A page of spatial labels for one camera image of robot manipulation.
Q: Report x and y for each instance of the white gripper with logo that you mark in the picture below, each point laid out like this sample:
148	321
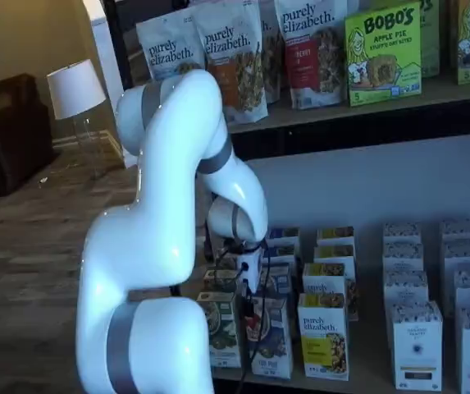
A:
251	271

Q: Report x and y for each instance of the white box dark label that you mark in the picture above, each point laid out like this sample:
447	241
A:
417	349
402	233
402	256
404	287

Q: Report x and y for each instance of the small white floor scrap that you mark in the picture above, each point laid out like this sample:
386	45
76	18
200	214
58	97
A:
42	180

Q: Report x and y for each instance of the blue flax plus oatmeal box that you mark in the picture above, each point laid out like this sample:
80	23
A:
286	236
284	256
279	281
276	353

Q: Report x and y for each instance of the white granola bag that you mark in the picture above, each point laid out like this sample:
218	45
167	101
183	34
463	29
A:
271	61

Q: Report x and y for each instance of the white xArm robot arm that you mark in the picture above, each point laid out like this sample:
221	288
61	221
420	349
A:
165	164

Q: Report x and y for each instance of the yellow purely elizabeth oatmeal box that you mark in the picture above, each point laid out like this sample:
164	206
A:
335	235
322	340
335	254
325	279

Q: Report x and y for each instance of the dark brown armchair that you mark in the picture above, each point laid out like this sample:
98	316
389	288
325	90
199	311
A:
13	135

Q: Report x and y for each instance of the blue purely elizabeth granola bag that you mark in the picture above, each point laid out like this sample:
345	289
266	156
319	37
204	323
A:
169	49

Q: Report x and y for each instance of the green apple cinnamon oatmeal box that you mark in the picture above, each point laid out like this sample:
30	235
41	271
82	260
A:
226	259
228	340
218	281

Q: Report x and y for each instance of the green Bobo's apple pie box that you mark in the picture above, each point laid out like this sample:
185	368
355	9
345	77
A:
382	53

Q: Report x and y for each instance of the orange purely elizabeth granola bag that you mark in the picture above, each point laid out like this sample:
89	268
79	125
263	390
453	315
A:
238	61

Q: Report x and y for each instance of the white shade lamp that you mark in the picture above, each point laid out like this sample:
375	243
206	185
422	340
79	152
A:
74	88

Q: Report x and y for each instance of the black metal shelving rack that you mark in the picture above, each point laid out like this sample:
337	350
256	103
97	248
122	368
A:
341	139

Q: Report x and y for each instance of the red purely elizabeth granola bag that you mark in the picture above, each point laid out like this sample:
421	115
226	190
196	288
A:
312	61

